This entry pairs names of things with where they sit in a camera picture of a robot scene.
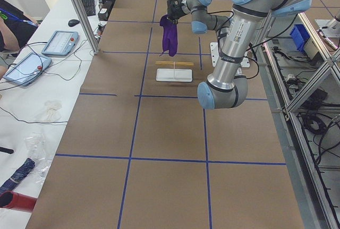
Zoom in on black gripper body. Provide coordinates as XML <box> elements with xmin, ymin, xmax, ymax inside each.
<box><xmin>167</xmin><ymin>3</ymin><xmax>186</xmax><ymax>21</ymax></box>

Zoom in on purple towel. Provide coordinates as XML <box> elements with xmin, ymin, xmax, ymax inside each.
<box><xmin>159</xmin><ymin>15</ymin><xmax>178</xmax><ymax>57</ymax></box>

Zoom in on white wooden towel rack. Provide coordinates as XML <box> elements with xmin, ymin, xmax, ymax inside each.
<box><xmin>155</xmin><ymin>61</ymin><xmax>194</xmax><ymax>82</ymax></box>

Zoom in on black keyboard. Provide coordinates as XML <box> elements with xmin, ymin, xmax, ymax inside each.
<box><xmin>81</xmin><ymin>0</ymin><xmax>96</xmax><ymax>16</ymax></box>

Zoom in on black computer mouse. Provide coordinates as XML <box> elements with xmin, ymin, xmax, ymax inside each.
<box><xmin>67</xmin><ymin>19</ymin><xmax>80</xmax><ymax>27</ymax></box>

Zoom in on far blue teach pendant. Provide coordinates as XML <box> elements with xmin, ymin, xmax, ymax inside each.
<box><xmin>41</xmin><ymin>30</ymin><xmax>79</xmax><ymax>56</ymax></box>

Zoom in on blue teach pendant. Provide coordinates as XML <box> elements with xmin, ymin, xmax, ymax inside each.
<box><xmin>3</xmin><ymin>53</ymin><xmax>52</xmax><ymax>87</ymax></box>
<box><xmin>41</xmin><ymin>30</ymin><xmax>79</xmax><ymax>56</ymax></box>

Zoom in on blue storage bin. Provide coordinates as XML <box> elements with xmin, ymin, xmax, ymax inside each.
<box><xmin>290</xmin><ymin>24</ymin><xmax>310</xmax><ymax>52</ymax></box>

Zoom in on person in black shirt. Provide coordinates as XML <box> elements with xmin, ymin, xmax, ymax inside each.
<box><xmin>0</xmin><ymin>0</ymin><xmax>40</xmax><ymax>78</ymax></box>

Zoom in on white cloth gloves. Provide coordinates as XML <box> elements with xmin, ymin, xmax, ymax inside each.
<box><xmin>36</xmin><ymin>100</ymin><xmax>62</xmax><ymax>123</ymax></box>

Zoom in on near blue teach pendant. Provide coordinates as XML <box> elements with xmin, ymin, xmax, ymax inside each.
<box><xmin>3</xmin><ymin>53</ymin><xmax>52</xmax><ymax>87</ymax></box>

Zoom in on clear plastic bag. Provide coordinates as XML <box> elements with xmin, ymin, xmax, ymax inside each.
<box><xmin>24</xmin><ymin>133</ymin><xmax>53</xmax><ymax>185</ymax></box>

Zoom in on folded dark blue umbrella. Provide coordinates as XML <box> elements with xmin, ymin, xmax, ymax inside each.
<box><xmin>1</xmin><ymin>158</ymin><xmax>36</xmax><ymax>194</ymax></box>

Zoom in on red cylinder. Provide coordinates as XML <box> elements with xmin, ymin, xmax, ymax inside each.
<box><xmin>1</xmin><ymin>191</ymin><xmax>37</xmax><ymax>213</ymax></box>

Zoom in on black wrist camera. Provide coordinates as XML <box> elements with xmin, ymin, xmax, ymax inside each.
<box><xmin>167</xmin><ymin>0</ymin><xmax>182</xmax><ymax>7</ymax></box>

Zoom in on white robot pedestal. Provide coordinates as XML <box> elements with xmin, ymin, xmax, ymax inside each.
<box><xmin>210</xmin><ymin>42</ymin><xmax>250</xmax><ymax>68</ymax></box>

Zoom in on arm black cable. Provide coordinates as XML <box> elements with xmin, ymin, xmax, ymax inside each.
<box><xmin>207</xmin><ymin>11</ymin><xmax>260</xmax><ymax>80</ymax></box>

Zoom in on aluminium frame post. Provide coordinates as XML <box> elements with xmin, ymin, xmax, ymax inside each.
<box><xmin>71</xmin><ymin>0</ymin><xmax>99</xmax><ymax>55</ymax></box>

